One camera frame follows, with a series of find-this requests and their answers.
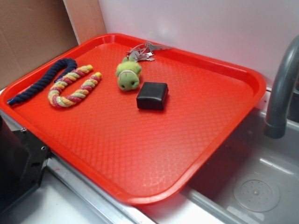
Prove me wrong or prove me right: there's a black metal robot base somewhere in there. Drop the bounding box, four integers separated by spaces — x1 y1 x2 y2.
0 118 50 214

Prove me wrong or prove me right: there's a green plush animal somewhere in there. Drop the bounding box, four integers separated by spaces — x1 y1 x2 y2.
116 56 142 91

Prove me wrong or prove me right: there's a red plastic tray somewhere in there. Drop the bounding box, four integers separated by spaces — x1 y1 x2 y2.
0 34 266 205

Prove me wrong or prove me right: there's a black square box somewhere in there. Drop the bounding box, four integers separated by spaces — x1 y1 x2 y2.
136 82 169 111

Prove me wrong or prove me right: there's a silver key bunch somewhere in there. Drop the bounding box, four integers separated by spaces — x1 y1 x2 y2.
127 42 172 62

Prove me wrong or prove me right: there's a grey plastic faucet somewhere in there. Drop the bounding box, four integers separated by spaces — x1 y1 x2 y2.
264 36 299 139

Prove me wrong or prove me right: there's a grey toy sink basin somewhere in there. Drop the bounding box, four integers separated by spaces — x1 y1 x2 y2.
141 111 299 224

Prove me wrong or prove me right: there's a brown cardboard panel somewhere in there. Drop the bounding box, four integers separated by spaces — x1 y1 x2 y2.
0 0 106 89

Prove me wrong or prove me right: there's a multicolour twisted rope toy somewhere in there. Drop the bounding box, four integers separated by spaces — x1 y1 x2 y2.
48 65 102 108

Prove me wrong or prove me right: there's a navy blue rope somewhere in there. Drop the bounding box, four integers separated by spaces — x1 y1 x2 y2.
7 58 78 106

